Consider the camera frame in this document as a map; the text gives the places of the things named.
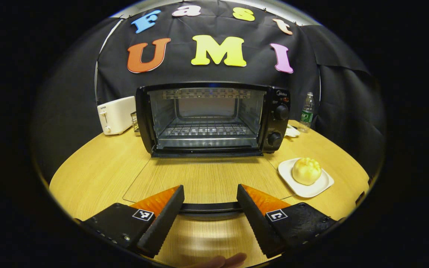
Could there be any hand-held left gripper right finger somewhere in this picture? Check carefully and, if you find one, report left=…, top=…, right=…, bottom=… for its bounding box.
left=236, top=184, right=338, bottom=258

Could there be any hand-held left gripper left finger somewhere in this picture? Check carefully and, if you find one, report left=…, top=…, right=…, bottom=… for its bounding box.
left=77, top=185, right=185, bottom=258

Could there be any yellow steamed bun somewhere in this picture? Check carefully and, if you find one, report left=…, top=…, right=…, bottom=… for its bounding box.
left=292, top=157, right=322, bottom=186

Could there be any black electric oven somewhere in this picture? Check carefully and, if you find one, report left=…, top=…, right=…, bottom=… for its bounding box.
left=123, top=82, right=295, bottom=220

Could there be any white square plate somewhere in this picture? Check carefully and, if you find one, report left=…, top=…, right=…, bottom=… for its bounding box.
left=277, top=158, right=335, bottom=198

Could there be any white toaster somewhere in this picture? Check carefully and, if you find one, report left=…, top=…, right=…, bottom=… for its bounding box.
left=97, top=96, right=136, bottom=136

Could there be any clear plastic water bottle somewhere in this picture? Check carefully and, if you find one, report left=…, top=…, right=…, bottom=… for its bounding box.
left=298, top=92, right=315, bottom=133

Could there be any black backdrop cloth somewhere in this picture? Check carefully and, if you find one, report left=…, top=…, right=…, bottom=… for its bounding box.
left=32, top=0, right=386, bottom=179

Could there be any wire mesh basket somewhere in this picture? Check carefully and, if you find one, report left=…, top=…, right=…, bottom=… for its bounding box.
left=130, top=111, right=141, bottom=133

